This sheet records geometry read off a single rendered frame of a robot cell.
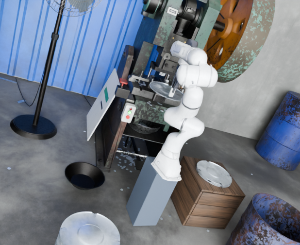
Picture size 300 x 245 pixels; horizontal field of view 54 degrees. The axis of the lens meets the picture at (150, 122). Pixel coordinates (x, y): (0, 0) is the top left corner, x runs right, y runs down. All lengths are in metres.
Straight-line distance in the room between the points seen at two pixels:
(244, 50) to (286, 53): 2.17
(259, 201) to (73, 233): 1.30
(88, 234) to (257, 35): 1.61
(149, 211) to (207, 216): 0.48
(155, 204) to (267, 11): 1.48
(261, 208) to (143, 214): 0.83
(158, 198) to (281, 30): 2.86
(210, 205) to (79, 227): 1.05
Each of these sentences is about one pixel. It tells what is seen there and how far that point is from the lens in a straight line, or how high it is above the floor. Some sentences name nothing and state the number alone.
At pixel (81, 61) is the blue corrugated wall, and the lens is 3.54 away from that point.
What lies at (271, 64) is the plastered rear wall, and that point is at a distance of 4.25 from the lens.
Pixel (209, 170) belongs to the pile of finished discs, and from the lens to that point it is 2.32.
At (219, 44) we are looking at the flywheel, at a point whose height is 1.20.
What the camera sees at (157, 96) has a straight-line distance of 2.33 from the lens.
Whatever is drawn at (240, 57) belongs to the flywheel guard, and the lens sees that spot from 2.19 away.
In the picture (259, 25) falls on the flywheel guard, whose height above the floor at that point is 1.44.
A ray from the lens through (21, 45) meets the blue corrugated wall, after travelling 3.57.
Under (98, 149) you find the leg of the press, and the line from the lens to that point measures 2.64.
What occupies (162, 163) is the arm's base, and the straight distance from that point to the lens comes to 1.84.
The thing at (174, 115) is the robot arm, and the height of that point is 0.82.
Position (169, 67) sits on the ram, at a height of 0.92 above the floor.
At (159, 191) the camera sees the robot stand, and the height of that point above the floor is 0.31.
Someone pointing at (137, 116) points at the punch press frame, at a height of 0.51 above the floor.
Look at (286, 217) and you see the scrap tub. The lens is 2.32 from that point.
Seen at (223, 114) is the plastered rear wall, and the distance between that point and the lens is 4.23.
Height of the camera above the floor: 1.41
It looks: 23 degrees down
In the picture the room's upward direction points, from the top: 22 degrees clockwise
